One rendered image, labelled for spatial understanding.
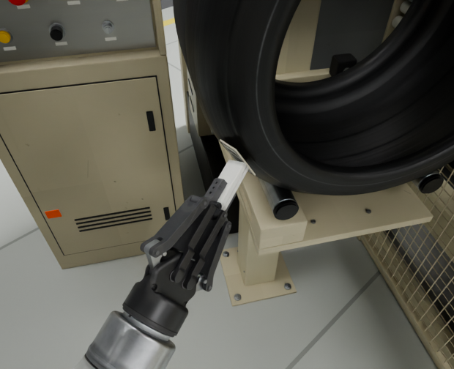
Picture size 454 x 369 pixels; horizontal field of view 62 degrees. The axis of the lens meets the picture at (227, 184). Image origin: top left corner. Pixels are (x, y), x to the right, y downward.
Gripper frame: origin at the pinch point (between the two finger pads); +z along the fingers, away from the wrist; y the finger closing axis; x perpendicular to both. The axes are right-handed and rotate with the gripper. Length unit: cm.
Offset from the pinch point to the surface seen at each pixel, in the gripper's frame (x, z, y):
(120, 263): -100, -16, 72
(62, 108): -76, 13, 5
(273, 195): -2.4, 6.3, 14.0
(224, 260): -67, 7, 93
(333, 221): 1.5, 11.2, 30.5
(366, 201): 4.3, 19.2, 34.9
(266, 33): 8.2, 11.1, -14.9
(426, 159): 17.2, 20.8, 19.1
